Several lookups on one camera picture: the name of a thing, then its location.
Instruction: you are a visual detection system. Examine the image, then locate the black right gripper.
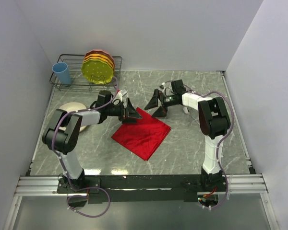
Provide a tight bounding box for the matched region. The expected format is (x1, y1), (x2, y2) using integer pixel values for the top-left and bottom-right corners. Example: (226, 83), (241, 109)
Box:
(144, 89), (176, 118)

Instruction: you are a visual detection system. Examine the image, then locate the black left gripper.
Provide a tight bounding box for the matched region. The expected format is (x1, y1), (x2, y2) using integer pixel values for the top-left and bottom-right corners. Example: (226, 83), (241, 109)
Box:
(106, 98), (142, 124)

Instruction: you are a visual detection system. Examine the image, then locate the red cloth napkin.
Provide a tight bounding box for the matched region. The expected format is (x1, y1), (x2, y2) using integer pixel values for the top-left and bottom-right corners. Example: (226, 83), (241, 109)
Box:
(112, 107), (171, 161)

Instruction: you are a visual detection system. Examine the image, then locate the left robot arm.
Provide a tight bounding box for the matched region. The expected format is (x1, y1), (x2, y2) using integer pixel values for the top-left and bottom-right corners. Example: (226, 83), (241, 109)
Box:
(42, 91), (142, 193)

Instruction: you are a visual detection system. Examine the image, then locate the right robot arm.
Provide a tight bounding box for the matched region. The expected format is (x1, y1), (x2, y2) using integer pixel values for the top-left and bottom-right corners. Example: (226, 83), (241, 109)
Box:
(144, 80), (234, 191)

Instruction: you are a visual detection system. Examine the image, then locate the silver spoon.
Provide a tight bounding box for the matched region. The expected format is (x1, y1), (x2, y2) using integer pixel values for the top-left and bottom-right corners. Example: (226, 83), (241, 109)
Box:
(183, 107), (189, 114)

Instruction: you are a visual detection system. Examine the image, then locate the yellow-green dotted plate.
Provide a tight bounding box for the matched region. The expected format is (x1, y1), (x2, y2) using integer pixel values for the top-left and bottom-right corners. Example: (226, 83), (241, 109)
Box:
(81, 59), (114, 85)

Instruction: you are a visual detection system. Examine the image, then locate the cream divided plate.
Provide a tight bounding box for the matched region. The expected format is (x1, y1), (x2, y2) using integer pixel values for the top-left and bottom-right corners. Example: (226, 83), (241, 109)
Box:
(57, 102), (89, 132)

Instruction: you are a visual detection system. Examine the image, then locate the orange striped plate stack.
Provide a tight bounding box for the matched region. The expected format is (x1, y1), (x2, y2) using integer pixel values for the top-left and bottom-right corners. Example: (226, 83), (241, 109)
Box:
(83, 49), (115, 70)

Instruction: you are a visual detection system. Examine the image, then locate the blue plastic cup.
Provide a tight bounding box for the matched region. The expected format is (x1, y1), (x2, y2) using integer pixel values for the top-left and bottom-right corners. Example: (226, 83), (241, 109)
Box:
(52, 62), (72, 85)

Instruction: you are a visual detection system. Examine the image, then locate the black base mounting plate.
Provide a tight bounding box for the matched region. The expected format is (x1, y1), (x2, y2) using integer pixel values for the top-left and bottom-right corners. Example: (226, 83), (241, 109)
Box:
(57, 174), (227, 204)

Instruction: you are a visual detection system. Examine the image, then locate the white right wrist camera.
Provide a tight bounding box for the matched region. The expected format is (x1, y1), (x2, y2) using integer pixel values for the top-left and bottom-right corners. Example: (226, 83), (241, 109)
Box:
(159, 82), (167, 95)

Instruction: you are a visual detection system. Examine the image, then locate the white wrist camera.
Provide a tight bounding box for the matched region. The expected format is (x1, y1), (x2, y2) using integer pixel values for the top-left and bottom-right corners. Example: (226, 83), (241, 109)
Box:
(159, 82), (167, 95)
(117, 89), (128, 101)

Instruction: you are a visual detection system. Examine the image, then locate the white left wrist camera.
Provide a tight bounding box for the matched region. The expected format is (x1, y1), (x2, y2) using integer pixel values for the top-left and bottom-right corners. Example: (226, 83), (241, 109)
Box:
(117, 89), (128, 101)

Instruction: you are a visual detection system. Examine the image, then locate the black wire dish rack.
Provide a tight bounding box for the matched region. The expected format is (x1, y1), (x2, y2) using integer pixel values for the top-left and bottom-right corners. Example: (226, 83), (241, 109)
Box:
(49, 54), (118, 93)

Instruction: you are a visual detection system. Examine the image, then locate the aluminium frame rail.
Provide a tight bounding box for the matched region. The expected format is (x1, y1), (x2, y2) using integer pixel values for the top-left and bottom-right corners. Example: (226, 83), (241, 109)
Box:
(14, 174), (268, 196)

